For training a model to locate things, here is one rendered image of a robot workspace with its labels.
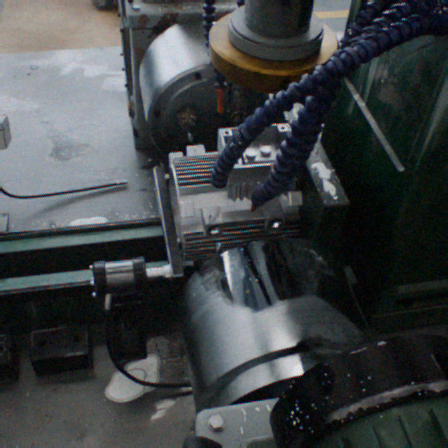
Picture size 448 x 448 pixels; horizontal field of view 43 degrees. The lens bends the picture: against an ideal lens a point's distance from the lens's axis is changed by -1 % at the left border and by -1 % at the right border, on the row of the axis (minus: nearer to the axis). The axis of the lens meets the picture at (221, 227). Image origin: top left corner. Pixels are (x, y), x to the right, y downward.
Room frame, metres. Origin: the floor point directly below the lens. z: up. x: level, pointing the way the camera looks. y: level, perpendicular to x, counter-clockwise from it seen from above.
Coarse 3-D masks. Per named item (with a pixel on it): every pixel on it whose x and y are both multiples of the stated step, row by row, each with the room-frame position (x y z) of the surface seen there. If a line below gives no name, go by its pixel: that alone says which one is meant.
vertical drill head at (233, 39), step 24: (264, 0) 0.68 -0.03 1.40; (288, 0) 0.68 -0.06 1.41; (312, 0) 0.70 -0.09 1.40; (216, 24) 0.74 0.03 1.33; (240, 24) 0.71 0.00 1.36; (264, 24) 0.68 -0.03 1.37; (288, 24) 0.68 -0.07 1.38; (312, 24) 0.72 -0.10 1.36; (216, 48) 0.68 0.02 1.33; (240, 48) 0.68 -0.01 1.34; (264, 48) 0.66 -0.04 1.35; (288, 48) 0.66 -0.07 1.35; (312, 48) 0.68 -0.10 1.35; (336, 48) 0.70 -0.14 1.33; (240, 72) 0.64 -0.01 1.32; (264, 72) 0.63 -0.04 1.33; (288, 72) 0.64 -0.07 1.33; (312, 72) 0.65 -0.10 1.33; (240, 96) 0.66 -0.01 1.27; (240, 120) 0.67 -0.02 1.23
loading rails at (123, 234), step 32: (96, 224) 0.72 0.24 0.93; (128, 224) 0.73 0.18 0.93; (160, 224) 0.74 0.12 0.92; (0, 256) 0.64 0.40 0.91; (32, 256) 0.65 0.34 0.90; (64, 256) 0.67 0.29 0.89; (96, 256) 0.68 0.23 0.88; (128, 256) 0.70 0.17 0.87; (160, 256) 0.71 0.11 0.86; (0, 288) 0.56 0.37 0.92; (32, 288) 0.56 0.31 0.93; (64, 288) 0.57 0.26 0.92; (160, 288) 0.61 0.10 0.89; (0, 320) 0.54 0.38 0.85; (32, 320) 0.55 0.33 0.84; (64, 320) 0.57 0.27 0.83; (96, 320) 0.58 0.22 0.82; (160, 320) 0.59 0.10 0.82
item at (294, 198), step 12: (180, 156) 0.75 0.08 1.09; (288, 192) 0.67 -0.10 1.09; (300, 192) 0.67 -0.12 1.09; (180, 204) 0.63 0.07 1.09; (192, 204) 0.63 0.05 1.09; (288, 204) 0.67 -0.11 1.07; (300, 204) 0.66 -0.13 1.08; (180, 216) 0.62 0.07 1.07; (192, 216) 0.62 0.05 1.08; (192, 264) 0.62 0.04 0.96
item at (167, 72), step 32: (192, 32) 1.03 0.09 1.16; (160, 64) 0.97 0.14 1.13; (192, 64) 0.92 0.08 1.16; (160, 96) 0.89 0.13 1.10; (192, 96) 0.90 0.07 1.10; (224, 96) 0.92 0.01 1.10; (256, 96) 0.94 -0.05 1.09; (160, 128) 0.89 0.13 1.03; (192, 128) 0.87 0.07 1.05; (224, 128) 0.92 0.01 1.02
